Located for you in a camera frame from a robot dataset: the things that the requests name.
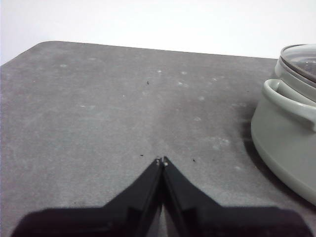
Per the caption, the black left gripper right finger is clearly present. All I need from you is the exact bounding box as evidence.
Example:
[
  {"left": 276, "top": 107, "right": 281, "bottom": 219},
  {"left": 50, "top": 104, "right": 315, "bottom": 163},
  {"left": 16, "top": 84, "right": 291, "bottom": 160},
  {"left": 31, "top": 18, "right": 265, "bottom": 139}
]
[{"left": 162, "top": 156, "right": 315, "bottom": 237}]

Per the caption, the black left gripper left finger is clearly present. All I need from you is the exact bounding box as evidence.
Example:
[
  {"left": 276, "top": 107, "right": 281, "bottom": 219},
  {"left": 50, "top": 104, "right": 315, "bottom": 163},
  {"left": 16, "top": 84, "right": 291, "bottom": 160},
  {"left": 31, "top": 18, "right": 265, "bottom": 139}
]
[{"left": 10, "top": 158, "right": 165, "bottom": 237}]

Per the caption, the glass lid with green knob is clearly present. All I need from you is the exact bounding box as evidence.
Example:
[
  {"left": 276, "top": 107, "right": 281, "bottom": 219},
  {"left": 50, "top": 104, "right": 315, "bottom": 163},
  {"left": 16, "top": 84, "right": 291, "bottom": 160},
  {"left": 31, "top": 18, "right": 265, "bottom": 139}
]
[{"left": 280, "top": 44, "right": 316, "bottom": 87}]

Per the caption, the pale green electric steamer pot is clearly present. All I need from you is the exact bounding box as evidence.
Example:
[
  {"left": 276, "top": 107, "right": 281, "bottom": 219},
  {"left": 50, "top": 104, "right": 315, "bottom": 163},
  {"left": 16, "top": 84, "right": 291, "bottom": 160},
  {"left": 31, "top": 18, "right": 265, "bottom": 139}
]
[{"left": 250, "top": 58, "right": 316, "bottom": 206}]

